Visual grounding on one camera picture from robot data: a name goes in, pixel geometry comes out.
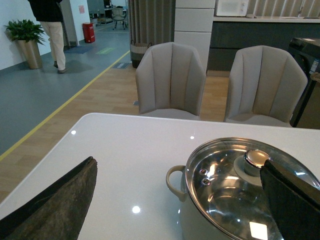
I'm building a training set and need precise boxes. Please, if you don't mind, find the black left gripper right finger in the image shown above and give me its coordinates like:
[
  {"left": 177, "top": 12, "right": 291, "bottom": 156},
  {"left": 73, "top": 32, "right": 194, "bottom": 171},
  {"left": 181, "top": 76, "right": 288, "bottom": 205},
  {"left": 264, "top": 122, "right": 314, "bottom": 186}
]
[{"left": 260, "top": 160, "right": 320, "bottom": 240}]

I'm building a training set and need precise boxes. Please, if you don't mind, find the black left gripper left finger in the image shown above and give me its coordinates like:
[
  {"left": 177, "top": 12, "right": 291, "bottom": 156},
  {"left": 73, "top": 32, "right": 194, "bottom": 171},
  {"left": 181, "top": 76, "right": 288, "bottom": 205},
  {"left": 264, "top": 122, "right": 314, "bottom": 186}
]
[{"left": 0, "top": 156, "right": 98, "bottom": 240}]

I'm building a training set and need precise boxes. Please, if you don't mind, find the glass pot lid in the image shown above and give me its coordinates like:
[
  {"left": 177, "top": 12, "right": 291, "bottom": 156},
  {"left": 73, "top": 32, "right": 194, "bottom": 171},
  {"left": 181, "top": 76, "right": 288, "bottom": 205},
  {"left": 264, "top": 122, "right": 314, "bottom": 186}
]
[{"left": 185, "top": 136, "right": 320, "bottom": 240}]

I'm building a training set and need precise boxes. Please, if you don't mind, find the cream electric cooking pot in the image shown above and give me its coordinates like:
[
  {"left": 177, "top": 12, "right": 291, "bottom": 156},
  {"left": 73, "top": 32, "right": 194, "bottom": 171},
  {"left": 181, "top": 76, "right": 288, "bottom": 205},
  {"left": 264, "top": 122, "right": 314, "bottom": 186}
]
[{"left": 165, "top": 136, "right": 320, "bottom": 240}]

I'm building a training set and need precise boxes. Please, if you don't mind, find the beige chair right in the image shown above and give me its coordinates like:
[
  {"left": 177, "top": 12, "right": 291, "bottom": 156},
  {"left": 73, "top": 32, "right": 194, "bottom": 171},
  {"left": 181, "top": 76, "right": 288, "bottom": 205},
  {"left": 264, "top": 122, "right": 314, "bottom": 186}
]
[{"left": 223, "top": 45, "right": 308, "bottom": 128}]

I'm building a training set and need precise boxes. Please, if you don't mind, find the beige chair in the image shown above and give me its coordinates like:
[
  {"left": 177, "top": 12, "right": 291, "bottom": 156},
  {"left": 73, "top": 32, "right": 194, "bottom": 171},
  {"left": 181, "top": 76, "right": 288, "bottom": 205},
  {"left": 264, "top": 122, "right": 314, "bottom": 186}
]
[
  {"left": 223, "top": 45, "right": 308, "bottom": 128},
  {"left": 135, "top": 42, "right": 207, "bottom": 120}
]

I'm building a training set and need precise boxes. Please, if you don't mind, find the black appliance at right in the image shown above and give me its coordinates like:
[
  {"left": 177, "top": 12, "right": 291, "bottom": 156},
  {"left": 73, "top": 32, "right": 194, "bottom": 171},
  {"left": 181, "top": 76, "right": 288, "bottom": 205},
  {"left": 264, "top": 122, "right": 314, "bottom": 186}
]
[{"left": 288, "top": 37, "right": 320, "bottom": 128}]

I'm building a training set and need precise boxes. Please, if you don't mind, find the beige chair left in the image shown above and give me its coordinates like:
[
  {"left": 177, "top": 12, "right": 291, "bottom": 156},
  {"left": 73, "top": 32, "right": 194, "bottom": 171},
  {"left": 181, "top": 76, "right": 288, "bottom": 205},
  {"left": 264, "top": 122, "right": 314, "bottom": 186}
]
[{"left": 135, "top": 42, "right": 207, "bottom": 120}]

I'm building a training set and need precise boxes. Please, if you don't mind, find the green potted plant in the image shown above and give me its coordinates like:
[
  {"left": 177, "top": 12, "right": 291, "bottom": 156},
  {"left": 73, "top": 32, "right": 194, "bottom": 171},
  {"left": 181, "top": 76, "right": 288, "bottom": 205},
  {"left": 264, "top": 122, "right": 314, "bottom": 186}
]
[{"left": 5, "top": 19, "right": 44, "bottom": 69}]

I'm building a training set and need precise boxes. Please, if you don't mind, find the woven laundry basket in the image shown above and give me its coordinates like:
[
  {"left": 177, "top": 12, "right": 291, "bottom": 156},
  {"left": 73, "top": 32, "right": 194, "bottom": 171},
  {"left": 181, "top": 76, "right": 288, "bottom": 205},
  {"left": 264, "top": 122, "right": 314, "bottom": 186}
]
[{"left": 130, "top": 40, "right": 152, "bottom": 69}]

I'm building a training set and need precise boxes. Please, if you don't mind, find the dark kitchen counter cabinet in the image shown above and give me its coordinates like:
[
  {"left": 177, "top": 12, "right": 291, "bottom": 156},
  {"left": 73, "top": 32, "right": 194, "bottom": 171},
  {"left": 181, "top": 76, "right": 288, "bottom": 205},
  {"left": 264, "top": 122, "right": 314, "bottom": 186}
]
[{"left": 207, "top": 18, "right": 320, "bottom": 71}]

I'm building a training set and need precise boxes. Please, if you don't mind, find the red bin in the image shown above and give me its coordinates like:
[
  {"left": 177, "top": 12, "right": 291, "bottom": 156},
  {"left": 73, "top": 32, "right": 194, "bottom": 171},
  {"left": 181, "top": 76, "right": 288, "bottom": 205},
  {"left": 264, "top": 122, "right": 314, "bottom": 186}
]
[{"left": 82, "top": 22, "right": 96, "bottom": 43}]

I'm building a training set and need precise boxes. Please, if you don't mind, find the walking person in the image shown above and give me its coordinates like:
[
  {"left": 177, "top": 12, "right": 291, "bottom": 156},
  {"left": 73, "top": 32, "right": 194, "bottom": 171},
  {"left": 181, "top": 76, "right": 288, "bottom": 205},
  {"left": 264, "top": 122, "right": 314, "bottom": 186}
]
[{"left": 28, "top": 0, "right": 67, "bottom": 74}]

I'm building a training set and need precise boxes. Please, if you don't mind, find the white microwave oven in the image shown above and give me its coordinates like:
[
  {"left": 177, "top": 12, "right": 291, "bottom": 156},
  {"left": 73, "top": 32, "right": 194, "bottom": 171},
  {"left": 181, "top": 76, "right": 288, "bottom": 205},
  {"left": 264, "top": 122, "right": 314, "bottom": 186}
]
[{"left": 215, "top": 0, "right": 249, "bottom": 17}]

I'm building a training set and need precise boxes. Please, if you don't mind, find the grey office chair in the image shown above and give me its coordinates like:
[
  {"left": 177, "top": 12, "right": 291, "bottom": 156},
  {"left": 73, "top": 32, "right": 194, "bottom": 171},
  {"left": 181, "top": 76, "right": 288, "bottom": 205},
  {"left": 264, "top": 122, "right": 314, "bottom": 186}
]
[{"left": 112, "top": 7, "right": 127, "bottom": 30}]

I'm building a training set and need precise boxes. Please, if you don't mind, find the white pillar cabinet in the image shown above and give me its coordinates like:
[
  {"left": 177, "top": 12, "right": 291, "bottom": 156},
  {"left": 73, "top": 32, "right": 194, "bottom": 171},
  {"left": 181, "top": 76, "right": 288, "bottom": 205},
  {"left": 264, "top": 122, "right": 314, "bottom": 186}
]
[{"left": 174, "top": 0, "right": 216, "bottom": 70}]

